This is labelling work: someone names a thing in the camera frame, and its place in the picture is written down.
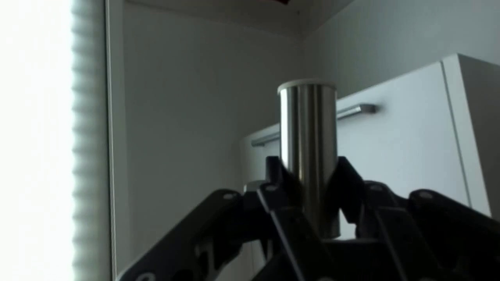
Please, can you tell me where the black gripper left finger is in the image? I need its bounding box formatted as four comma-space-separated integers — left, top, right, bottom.
115, 154, 334, 281

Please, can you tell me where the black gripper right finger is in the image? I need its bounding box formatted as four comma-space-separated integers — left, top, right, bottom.
326, 154, 500, 281

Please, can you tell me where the silver cylindrical container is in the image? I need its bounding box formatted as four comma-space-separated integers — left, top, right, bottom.
276, 78, 340, 240

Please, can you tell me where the window with white blind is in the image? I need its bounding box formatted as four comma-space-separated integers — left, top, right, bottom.
0, 0, 114, 281

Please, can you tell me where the white wall cabinet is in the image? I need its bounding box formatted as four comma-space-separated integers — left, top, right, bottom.
239, 51, 500, 220

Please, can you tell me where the silver cabinet handle bar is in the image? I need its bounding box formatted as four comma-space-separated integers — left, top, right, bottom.
334, 101, 379, 125
250, 126, 282, 148

